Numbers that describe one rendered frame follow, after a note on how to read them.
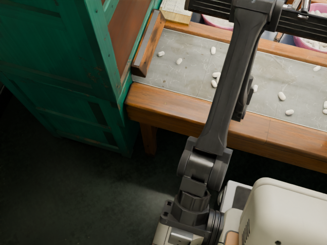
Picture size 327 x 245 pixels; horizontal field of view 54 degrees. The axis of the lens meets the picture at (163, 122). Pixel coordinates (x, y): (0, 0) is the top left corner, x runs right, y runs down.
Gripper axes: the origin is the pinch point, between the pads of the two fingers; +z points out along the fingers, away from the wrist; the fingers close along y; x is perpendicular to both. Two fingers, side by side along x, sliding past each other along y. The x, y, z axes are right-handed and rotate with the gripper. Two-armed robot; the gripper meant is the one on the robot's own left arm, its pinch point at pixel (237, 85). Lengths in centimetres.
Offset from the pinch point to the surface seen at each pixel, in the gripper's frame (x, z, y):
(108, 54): -10, -30, 42
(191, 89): 9.2, 7.1, 17.4
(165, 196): 88, 29, 19
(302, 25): -26.8, -3.1, -14.0
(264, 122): 12.4, 0.1, -14.3
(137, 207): 95, 20, 33
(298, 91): 1.9, 16.4, -26.1
